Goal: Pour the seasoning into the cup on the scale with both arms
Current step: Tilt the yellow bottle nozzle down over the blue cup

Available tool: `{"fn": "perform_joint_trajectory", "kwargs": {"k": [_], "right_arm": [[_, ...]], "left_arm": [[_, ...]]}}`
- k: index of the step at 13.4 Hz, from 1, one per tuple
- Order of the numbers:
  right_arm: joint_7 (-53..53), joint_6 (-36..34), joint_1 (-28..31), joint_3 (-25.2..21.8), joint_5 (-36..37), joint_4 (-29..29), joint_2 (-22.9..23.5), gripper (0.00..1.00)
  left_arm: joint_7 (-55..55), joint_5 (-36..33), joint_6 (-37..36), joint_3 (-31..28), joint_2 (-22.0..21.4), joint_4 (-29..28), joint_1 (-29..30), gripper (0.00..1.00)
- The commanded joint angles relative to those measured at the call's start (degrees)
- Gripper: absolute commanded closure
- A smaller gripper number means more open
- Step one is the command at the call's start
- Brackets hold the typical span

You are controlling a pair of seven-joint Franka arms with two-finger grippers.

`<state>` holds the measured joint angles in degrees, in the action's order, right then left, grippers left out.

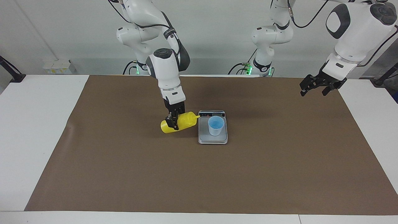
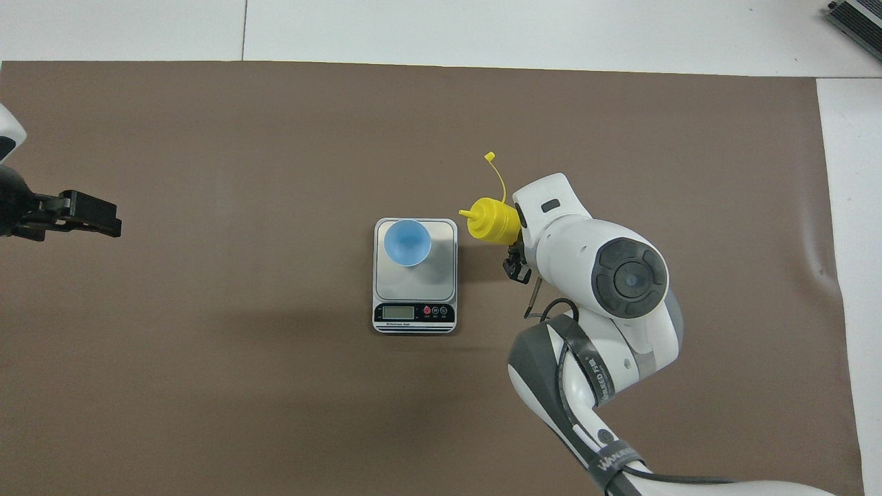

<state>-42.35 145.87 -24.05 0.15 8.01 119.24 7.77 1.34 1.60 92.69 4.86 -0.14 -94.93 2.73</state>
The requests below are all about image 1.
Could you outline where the black arm base cable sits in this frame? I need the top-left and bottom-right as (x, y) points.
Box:
(123, 60), (139, 75)
(228, 48), (258, 75)

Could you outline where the black left arm base cable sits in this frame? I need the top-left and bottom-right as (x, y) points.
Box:
(228, 48), (258, 75)

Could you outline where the silver digital kitchen scale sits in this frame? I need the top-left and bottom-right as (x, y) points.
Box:
(198, 110), (228, 145)

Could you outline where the brown paper table mat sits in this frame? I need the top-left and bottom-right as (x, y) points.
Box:
(24, 75), (398, 216)

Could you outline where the light blue plastic cup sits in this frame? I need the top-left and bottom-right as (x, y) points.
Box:
(208, 116), (224, 136)

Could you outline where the black clamp mount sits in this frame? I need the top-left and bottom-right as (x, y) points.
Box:
(373, 62), (398, 86)
(0, 55), (26, 83)

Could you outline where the yellow squeeze bottle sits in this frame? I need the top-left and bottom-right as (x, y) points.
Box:
(160, 111), (201, 134)

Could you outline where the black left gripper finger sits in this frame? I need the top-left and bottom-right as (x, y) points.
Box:
(299, 75), (321, 97)
(322, 80), (341, 96)

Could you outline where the black right arm base cable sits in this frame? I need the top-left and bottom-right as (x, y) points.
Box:
(123, 60), (139, 75)

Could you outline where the white wall power strip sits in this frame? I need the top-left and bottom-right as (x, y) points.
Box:
(43, 60), (76, 75)

